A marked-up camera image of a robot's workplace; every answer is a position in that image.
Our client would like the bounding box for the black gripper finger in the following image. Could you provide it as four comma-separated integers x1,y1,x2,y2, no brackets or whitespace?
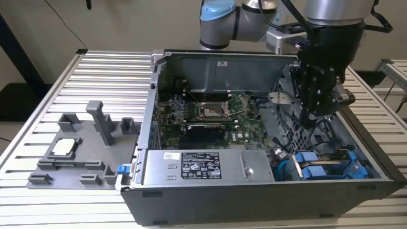
298,63,322,128
316,67,338,115

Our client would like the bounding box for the black disk wire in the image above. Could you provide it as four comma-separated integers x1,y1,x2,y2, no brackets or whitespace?
312,116,336,150

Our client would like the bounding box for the hard disk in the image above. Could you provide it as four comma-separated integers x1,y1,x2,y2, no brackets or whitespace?
293,150,366,168
301,166,369,180

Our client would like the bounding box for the grey perforated drive cage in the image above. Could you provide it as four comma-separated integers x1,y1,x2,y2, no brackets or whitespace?
258,63,330,153

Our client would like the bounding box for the metal slat side table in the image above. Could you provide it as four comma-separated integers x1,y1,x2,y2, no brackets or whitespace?
377,58,407,93

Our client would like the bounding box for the green motherboard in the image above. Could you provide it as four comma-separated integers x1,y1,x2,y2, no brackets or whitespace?
157,92,273,151

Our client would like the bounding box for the CPU socket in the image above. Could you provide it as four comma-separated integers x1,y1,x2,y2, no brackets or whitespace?
193,101,234,120

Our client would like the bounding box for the black graphics card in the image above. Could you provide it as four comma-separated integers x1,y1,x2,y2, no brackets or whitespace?
182,123,226,144

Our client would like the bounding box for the open dark grey PC case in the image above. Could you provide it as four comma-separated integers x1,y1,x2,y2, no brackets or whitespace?
120,49,407,227

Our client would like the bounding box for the silver power supply unit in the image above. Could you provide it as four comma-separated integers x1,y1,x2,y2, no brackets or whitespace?
140,149,276,185

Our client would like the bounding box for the grey parts rack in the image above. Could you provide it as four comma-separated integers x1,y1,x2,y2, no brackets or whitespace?
26,100,142,190

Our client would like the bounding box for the silver CPU chip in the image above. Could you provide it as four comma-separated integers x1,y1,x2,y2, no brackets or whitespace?
51,138,78,156

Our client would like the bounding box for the black desk leg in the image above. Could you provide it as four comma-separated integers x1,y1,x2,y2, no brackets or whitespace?
0,14,43,90

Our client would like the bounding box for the silver metal bracket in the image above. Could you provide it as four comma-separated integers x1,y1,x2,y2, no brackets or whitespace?
268,92,292,105

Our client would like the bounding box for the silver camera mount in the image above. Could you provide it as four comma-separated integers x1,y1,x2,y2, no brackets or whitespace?
265,22,308,55

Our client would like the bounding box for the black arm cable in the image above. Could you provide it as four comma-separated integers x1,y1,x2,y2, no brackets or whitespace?
257,0,313,33

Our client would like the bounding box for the blue data wire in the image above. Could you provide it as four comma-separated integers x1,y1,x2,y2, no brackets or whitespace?
273,158,288,181

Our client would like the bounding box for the black wall cable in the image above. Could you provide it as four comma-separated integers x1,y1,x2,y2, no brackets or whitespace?
42,0,86,50

